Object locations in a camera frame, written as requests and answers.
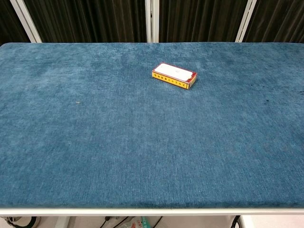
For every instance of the small pink-brown box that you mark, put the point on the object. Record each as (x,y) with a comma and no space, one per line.
(174,71)

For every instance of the blue velvet table cloth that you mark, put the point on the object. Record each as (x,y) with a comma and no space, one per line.
(118,142)

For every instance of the black pleated curtain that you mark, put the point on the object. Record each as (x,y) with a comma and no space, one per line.
(199,21)
(7,19)
(90,21)
(280,19)

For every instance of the colourful printed packet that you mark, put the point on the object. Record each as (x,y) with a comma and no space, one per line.
(146,223)

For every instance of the white frame post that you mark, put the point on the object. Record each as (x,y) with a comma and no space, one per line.
(245,23)
(27,23)
(152,21)

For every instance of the white table frame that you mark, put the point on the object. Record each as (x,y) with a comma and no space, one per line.
(142,212)

